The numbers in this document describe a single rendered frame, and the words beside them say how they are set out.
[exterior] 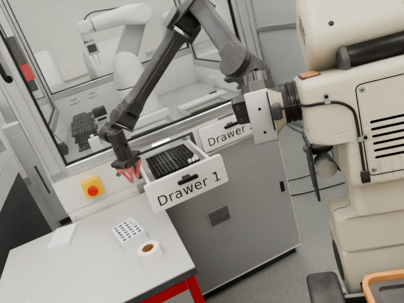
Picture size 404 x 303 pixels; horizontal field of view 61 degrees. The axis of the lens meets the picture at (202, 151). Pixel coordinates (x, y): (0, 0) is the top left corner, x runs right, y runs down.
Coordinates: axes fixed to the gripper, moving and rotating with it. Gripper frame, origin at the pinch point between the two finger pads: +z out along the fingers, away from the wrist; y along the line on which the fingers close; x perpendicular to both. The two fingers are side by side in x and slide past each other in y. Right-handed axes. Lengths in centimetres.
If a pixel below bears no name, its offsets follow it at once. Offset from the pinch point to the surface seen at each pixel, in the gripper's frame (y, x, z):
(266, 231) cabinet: -50, 21, 67
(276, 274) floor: -45, 24, 92
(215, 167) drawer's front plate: -12.1, 28.3, 1.4
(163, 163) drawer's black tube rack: -13.7, 3.5, 2.0
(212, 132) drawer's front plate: -41.5, 11.0, 2.7
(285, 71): -248, -26, 42
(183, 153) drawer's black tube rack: -21.7, 8.2, 1.7
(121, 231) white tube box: 16.2, 2.4, 10.8
